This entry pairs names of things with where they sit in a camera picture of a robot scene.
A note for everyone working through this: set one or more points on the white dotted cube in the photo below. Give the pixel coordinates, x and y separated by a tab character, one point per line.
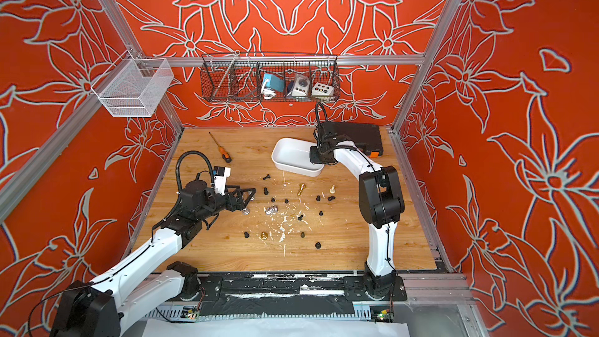
322	91

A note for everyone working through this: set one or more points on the white rectangular storage box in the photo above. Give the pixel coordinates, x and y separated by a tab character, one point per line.
293	155

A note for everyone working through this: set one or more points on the black wire wall basket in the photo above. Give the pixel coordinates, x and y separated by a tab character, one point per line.
257	76

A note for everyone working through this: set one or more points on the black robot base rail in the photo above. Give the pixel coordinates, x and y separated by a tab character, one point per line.
339	295

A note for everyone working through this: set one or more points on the teal white device in basket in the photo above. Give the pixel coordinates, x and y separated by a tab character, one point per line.
272	86

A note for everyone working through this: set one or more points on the white round-button device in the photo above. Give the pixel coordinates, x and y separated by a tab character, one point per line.
299	87

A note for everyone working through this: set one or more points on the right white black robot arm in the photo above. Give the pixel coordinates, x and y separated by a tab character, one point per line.
380	197

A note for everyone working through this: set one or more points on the gold chess bishop lying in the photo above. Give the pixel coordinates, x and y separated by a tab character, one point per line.
301	189

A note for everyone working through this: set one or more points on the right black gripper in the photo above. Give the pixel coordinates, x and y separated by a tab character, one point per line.
313	157

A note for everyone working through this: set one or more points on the clear plastic wall bin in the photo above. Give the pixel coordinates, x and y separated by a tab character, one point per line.
132	90

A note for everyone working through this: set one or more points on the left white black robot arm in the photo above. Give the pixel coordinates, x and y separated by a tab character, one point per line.
115	300

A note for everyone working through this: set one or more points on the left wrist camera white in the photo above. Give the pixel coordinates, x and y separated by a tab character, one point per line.
221	174

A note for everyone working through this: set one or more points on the silver chess knight lying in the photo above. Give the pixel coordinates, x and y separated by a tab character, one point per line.
271	210

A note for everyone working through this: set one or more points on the orange handled screwdriver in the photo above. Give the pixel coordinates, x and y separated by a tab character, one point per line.
224	154

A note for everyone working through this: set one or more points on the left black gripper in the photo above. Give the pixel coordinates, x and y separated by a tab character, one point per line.
238	207

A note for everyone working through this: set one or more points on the black orange tool case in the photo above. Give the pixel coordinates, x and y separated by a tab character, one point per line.
366	137

